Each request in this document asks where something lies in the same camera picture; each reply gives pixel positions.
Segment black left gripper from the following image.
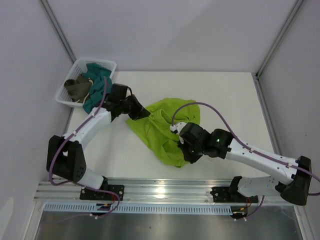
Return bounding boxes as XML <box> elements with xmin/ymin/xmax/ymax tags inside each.
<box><xmin>120</xmin><ymin>94</ymin><xmax>152</xmax><ymax>121</ymax></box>

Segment lime green shorts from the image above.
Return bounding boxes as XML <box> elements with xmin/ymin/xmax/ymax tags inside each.
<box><xmin>126</xmin><ymin>98</ymin><xmax>201</xmax><ymax>168</ymax></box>

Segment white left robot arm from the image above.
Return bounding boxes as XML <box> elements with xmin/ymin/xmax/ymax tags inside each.
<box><xmin>46</xmin><ymin>84</ymin><xmax>150</xmax><ymax>200</ymax></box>

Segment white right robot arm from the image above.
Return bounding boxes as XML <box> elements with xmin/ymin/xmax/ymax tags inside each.
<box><xmin>170</xmin><ymin>122</ymin><xmax>312</xmax><ymax>206</ymax></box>

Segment teal shorts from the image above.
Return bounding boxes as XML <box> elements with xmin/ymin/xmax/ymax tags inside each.
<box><xmin>82</xmin><ymin>63</ymin><xmax>113</xmax><ymax>114</ymax></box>

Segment olive brown shorts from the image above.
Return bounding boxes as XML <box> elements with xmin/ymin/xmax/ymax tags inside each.
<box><xmin>63</xmin><ymin>74</ymin><xmax>94</xmax><ymax>104</ymax></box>

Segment white plastic basket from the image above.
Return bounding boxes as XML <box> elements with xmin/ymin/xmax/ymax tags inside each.
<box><xmin>55</xmin><ymin>57</ymin><xmax>117</xmax><ymax>108</ymax></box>

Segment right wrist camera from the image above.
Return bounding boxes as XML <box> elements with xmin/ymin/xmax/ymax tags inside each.
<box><xmin>169</xmin><ymin>122</ymin><xmax>187</xmax><ymax>144</ymax></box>

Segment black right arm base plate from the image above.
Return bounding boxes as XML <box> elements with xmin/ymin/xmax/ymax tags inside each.
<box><xmin>210</xmin><ymin>186</ymin><xmax>259</xmax><ymax>204</ymax></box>

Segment slotted grey cable duct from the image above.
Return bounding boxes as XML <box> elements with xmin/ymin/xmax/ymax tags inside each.
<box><xmin>44</xmin><ymin>201</ymin><xmax>233</xmax><ymax>216</ymax></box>

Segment aluminium mounting rail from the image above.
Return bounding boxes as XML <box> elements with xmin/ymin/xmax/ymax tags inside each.
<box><xmin>33</xmin><ymin>178</ymin><xmax>231</xmax><ymax>205</ymax></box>

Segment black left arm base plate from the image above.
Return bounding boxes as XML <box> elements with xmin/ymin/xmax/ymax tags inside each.
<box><xmin>79</xmin><ymin>184</ymin><xmax>125</xmax><ymax>201</ymax></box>

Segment left aluminium corner post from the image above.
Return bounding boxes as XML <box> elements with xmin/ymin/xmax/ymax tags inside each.
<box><xmin>38</xmin><ymin>0</ymin><xmax>77</xmax><ymax>63</ymax></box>

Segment aluminium corner post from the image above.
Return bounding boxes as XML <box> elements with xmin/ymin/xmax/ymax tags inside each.
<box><xmin>38</xmin><ymin>0</ymin><xmax>77</xmax><ymax>63</ymax></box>
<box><xmin>255</xmin><ymin>0</ymin><xmax>307</xmax><ymax>80</ymax></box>

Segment right aluminium corner post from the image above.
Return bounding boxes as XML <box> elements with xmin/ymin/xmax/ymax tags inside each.
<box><xmin>255</xmin><ymin>0</ymin><xmax>307</xmax><ymax>80</ymax></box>

